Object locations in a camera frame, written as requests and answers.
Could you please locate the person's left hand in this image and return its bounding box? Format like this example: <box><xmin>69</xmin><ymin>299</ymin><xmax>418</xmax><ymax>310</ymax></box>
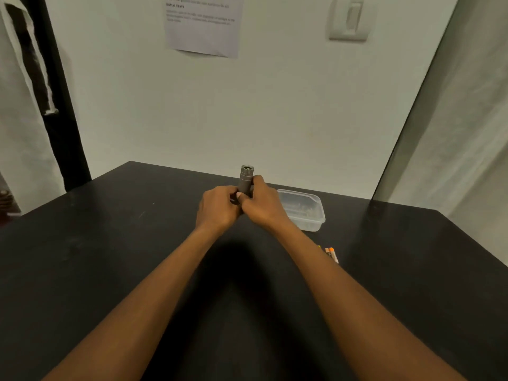
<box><xmin>194</xmin><ymin>185</ymin><xmax>243</xmax><ymax>235</ymax></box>

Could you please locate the person's right hand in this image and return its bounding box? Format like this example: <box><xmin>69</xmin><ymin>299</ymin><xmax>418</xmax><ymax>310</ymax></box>
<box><xmin>237</xmin><ymin>175</ymin><xmax>294</xmax><ymax>233</ymax></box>

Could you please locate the grey metal flashlight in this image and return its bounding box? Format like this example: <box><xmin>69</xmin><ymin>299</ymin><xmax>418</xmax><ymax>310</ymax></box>
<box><xmin>237</xmin><ymin>164</ymin><xmax>255</xmax><ymax>199</ymax></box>

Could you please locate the person's right forearm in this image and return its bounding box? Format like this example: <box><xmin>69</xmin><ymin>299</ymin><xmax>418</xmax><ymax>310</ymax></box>
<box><xmin>274</xmin><ymin>222</ymin><xmax>467</xmax><ymax>381</ymax></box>

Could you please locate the person's left forearm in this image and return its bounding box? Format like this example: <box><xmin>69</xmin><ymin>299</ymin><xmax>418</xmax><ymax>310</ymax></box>
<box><xmin>42</xmin><ymin>225</ymin><xmax>239</xmax><ymax>381</ymax></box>

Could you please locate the clear plastic container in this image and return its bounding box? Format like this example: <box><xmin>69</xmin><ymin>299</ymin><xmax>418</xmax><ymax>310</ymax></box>
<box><xmin>276</xmin><ymin>189</ymin><xmax>326</xmax><ymax>232</ymax></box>

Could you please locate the white paper sheet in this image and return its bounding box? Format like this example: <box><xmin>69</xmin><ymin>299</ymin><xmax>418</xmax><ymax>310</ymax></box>
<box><xmin>163</xmin><ymin>0</ymin><xmax>245</xmax><ymax>58</ymax></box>

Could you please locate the white curtain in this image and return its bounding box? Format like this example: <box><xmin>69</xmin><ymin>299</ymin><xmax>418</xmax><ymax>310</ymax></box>
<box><xmin>371</xmin><ymin>0</ymin><xmax>508</xmax><ymax>267</ymax></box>

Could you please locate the white torn cloth strip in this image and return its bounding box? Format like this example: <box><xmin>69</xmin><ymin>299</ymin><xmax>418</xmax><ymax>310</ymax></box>
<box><xmin>0</xmin><ymin>0</ymin><xmax>60</xmax><ymax>116</ymax></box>

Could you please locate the black vertical post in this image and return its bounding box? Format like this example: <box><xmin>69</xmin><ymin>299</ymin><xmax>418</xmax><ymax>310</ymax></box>
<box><xmin>16</xmin><ymin>0</ymin><xmax>93</xmax><ymax>193</ymax></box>

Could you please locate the white wall light switch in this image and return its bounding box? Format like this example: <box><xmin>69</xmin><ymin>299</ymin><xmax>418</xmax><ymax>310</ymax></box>
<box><xmin>327</xmin><ymin>0</ymin><xmax>377</xmax><ymax>43</ymax></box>

